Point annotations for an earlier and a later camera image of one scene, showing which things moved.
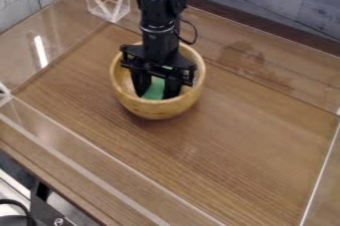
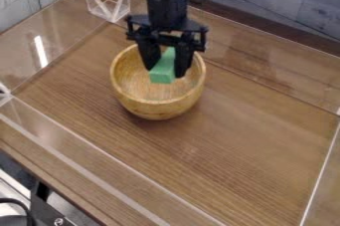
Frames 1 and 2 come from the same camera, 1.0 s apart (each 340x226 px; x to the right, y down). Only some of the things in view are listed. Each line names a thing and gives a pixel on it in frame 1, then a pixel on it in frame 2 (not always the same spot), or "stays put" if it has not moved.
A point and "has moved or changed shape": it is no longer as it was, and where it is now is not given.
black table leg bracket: x=43 y=213 stays put
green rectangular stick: x=157 y=90 has moved or changed shape
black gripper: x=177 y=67 to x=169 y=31
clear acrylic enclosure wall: x=234 y=162 stays put
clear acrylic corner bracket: x=110 y=10 stays put
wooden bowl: x=161 y=109 stays put
